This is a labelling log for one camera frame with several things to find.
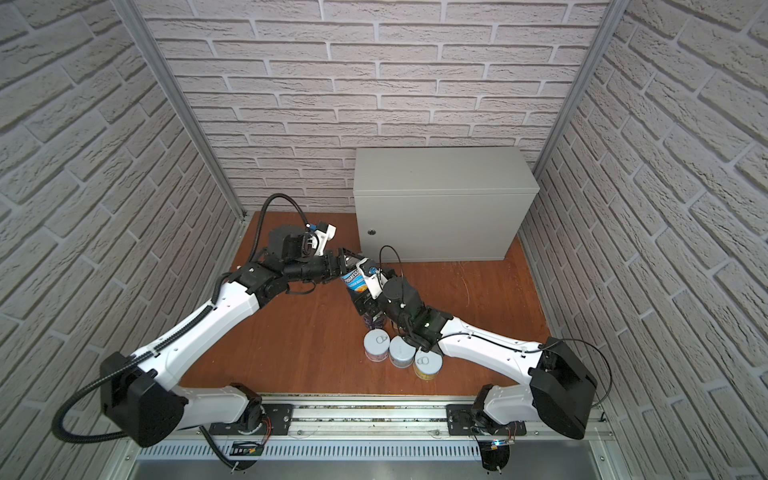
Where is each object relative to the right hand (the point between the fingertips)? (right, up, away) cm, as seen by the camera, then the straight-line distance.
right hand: (363, 276), depth 75 cm
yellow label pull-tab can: (+17, -25, +3) cm, 30 cm away
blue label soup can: (-1, 0, -6) cm, 6 cm away
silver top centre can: (+10, -22, +4) cm, 25 cm away
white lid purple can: (+3, -20, +6) cm, 21 cm away
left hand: (-1, +4, -3) cm, 6 cm away
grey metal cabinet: (+21, +20, +8) cm, 30 cm away
